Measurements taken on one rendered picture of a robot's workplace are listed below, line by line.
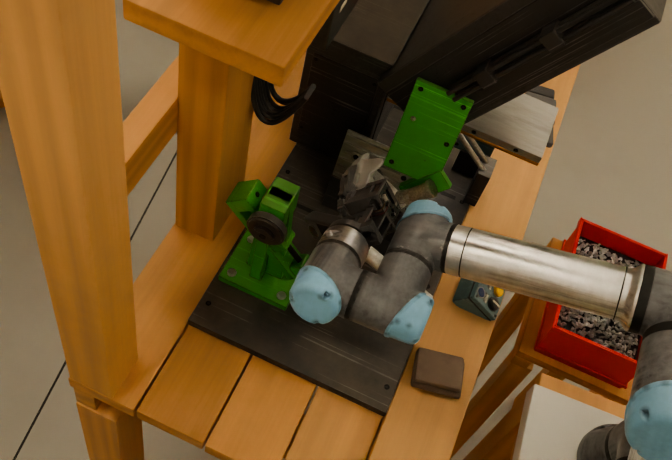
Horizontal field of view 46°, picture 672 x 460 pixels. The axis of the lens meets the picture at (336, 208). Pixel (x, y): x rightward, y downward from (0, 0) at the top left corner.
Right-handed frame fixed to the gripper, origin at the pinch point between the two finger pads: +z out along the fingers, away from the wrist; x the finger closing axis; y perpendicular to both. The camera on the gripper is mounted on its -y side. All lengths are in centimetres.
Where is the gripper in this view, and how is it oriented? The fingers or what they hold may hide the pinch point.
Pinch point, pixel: (374, 179)
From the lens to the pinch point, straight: 138.6
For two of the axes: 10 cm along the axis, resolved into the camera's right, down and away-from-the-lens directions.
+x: -4.6, -8.1, -3.7
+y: 8.2, -2.3, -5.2
